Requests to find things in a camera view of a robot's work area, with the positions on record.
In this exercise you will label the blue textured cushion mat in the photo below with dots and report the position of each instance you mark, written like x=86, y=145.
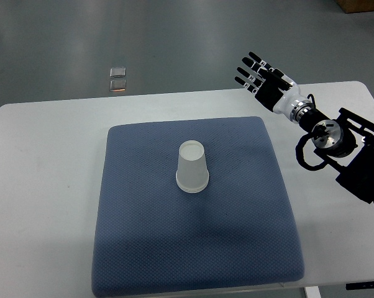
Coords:
x=152, y=237

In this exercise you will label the white paper cup on mat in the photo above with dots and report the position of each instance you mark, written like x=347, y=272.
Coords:
x=192, y=188

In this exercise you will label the wooden box corner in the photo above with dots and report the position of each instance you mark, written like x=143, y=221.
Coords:
x=356, y=6

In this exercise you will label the white table leg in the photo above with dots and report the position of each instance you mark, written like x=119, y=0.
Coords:
x=312, y=292

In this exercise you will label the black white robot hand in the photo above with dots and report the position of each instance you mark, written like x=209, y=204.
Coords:
x=277, y=92

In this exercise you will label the black desk control panel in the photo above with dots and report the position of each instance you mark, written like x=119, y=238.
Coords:
x=359, y=285

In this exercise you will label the white paper cup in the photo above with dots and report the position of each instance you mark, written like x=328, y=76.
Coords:
x=192, y=188
x=192, y=162

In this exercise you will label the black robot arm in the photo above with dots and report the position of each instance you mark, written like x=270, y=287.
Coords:
x=345, y=143

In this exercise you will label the upper silver floor socket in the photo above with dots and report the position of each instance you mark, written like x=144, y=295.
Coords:
x=117, y=72

